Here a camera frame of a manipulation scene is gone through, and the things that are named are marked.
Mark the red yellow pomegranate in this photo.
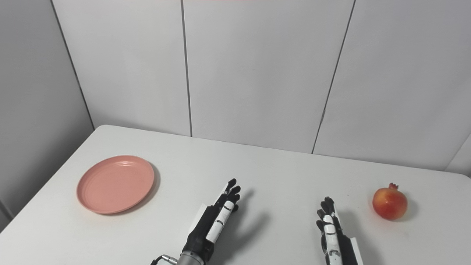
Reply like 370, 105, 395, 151
372, 183, 408, 221

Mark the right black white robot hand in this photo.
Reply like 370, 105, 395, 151
316, 197, 364, 265

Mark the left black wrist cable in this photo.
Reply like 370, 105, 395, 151
150, 254, 178, 265

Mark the pink round plate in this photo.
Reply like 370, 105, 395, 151
77, 155, 155, 215

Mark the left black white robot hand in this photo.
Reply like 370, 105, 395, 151
182, 179, 241, 264

